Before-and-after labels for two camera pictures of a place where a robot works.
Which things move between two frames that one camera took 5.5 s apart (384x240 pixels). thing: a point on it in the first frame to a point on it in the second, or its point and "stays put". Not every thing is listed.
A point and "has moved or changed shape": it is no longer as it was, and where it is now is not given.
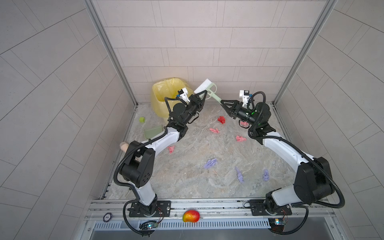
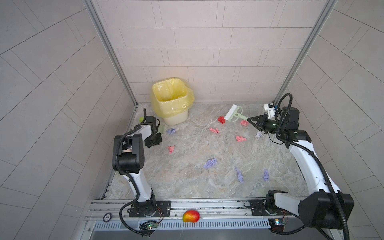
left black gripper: x=195 y=104 to x=157 y=141
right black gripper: x=238 y=107 to x=261 y=123
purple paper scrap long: x=239 y=175 stays put
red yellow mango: x=191 y=215 stays put
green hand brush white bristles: x=210 y=87 has moved or changed shape
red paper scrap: x=221 y=119 stays put
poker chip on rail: x=107 y=217 stays put
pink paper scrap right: x=240 y=138 stays put
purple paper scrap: x=210 y=163 stays put
